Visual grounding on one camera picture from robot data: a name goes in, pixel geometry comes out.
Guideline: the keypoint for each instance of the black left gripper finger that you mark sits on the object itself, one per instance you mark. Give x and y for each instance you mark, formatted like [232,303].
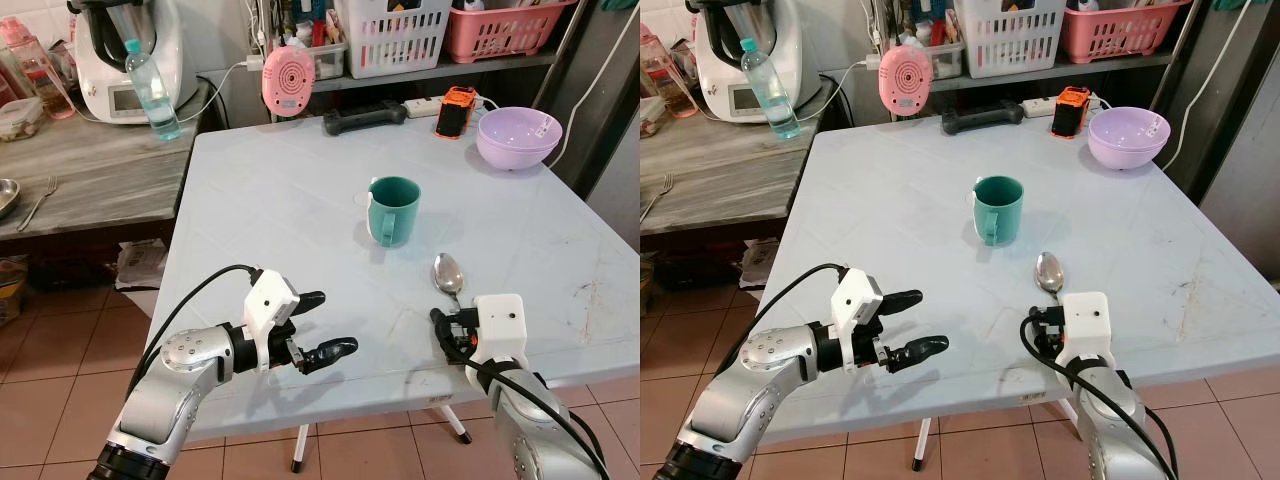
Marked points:
[310,299]
[920,351]
[902,299]
[330,353]

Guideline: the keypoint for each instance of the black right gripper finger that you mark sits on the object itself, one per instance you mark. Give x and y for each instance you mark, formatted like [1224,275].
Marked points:
[1034,315]
[438,320]

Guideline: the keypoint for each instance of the steel spoon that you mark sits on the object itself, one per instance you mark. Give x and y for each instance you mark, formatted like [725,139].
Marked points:
[447,273]
[1048,270]

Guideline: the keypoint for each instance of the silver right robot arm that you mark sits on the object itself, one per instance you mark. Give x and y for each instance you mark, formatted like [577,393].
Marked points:
[1120,425]
[530,430]

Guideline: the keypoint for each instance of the white folding table leg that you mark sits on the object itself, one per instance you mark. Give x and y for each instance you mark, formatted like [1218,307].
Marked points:
[1072,410]
[301,448]
[922,445]
[456,425]

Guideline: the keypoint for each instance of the green plastic mug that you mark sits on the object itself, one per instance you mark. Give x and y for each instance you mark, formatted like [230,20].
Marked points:
[395,215]
[1000,213]

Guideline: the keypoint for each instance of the purple plastic bowl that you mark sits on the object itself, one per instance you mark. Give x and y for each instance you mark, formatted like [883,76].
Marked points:
[1128,140]
[518,140]

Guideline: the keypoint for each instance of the orange and black device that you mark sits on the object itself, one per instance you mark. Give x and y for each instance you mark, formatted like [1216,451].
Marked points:
[457,112]
[1071,112]

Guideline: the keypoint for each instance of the white power strip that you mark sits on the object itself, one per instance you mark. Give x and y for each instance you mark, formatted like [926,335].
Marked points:
[420,105]
[1035,105]

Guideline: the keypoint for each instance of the round pink speaker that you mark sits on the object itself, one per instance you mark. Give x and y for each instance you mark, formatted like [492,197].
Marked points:
[288,80]
[905,80]

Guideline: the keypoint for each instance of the steel fork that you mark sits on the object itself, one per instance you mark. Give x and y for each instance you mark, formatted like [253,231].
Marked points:
[38,203]
[655,198]

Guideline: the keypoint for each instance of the clear blue-capped water bottle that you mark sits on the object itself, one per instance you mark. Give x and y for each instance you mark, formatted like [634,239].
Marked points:
[155,95]
[772,93]

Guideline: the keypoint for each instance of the white plastic basket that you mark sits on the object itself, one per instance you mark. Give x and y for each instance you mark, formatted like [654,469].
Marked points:
[1008,40]
[392,40]

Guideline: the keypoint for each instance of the white kitchen food processor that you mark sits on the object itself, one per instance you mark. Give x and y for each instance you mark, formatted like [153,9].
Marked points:
[100,60]
[725,60]

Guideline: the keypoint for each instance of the pink plastic basket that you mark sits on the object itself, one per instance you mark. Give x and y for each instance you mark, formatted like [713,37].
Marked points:
[1125,30]
[510,30]

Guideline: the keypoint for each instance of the shallow steel dish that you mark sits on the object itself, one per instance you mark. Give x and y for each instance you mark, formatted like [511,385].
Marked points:
[6,198]

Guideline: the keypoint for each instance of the pink drinking bottle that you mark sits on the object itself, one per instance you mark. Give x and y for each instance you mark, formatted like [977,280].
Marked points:
[35,70]
[665,70]

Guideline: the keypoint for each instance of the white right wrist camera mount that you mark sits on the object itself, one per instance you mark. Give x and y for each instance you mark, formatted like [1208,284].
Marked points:
[500,325]
[1087,322]

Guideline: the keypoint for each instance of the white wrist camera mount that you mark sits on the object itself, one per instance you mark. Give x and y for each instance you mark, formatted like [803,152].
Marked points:
[1087,322]
[500,325]
[858,305]
[270,305]

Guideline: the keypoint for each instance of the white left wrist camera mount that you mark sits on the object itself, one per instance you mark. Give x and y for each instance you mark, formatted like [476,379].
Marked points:
[858,305]
[270,305]

